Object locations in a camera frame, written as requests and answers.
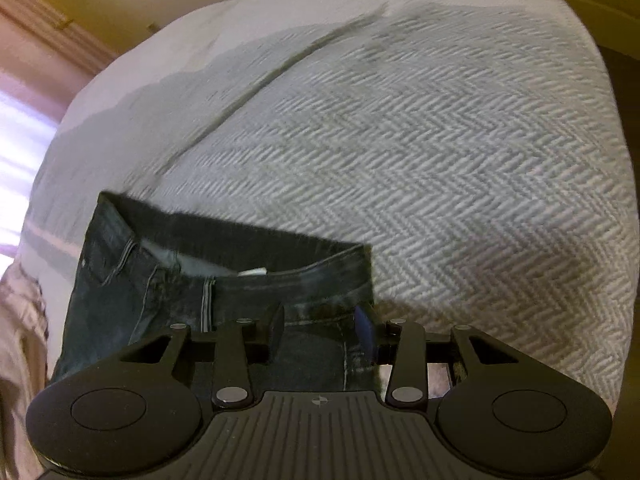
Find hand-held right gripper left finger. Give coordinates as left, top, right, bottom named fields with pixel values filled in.
left=119, top=308, right=286, bottom=411

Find dark blue denim pants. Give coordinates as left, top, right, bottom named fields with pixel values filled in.
left=50, top=191, right=386, bottom=396

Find pink window curtain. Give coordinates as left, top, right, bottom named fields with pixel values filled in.
left=0, top=0, right=118, bottom=261

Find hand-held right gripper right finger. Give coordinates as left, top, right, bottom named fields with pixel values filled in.
left=354, top=306, right=526, bottom=409

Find striped herringbone bed blanket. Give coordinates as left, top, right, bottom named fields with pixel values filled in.
left=14, top=0, right=635, bottom=396

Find pink wrinkled cloth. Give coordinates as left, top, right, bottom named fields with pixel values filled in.
left=0, top=262, right=53, bottom=480

